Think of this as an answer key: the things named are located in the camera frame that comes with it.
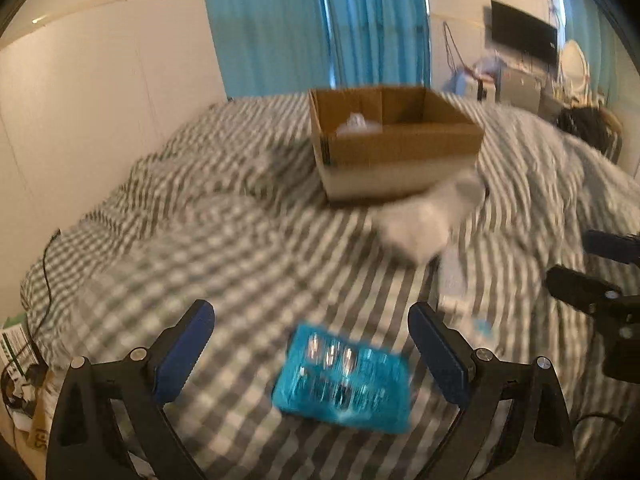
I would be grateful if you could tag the white suitcase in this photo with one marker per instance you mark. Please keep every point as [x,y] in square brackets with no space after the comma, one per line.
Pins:
[474,86]

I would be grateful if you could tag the black wall television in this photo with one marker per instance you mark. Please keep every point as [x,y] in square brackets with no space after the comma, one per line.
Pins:
[523,32]

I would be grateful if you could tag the white plush toy blue star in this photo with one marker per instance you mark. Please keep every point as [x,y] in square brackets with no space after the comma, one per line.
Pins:
[482,329]

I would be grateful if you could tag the grey checkered bed cover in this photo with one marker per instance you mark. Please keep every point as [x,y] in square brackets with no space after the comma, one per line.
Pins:
[232,211]

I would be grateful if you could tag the plastic bag on fridge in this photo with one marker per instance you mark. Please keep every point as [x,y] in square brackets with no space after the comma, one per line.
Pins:
[489,66]

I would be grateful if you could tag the blue curtain panel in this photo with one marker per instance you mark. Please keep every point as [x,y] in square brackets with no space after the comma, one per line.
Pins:
[267,47]
[377,42]

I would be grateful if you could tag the open cardboard box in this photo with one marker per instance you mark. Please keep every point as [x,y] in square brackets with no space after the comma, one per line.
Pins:
[425,139]

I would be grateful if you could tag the blue curtain left panel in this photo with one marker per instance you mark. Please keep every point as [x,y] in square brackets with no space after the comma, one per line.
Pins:
[267,47]

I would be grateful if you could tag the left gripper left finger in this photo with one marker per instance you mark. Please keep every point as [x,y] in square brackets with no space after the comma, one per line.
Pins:
[85,441]

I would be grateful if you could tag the grey mini fridge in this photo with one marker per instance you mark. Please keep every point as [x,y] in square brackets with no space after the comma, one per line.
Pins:
[519,89]

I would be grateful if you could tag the white sock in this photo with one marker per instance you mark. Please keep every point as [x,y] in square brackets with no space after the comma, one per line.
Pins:
[420,227]

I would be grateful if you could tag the blue curtain right panel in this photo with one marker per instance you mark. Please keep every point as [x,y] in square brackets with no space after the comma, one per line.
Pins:
[377,42]

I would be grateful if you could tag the white oval vanity mirror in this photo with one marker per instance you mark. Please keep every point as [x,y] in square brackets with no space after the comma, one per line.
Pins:
[574,71]

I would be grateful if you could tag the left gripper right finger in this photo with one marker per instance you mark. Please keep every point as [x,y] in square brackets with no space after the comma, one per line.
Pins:
[536,442]

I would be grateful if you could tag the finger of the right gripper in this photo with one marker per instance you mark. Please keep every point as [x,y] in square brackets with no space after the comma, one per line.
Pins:
[579,290]
[619,248]

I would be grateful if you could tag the teal curtain far window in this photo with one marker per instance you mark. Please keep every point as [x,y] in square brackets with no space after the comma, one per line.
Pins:
[588,26]

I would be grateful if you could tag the clear round plastic container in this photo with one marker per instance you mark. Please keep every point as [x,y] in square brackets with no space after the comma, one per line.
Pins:
[358,124]

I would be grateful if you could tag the black backpack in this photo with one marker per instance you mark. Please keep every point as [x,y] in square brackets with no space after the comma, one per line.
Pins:
[589,125]

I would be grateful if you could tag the white cream tube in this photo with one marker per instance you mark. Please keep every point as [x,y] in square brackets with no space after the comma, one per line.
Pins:
[452,284]

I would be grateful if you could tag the teal blister pack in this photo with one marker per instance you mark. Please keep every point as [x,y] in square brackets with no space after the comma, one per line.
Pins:
[343,382]

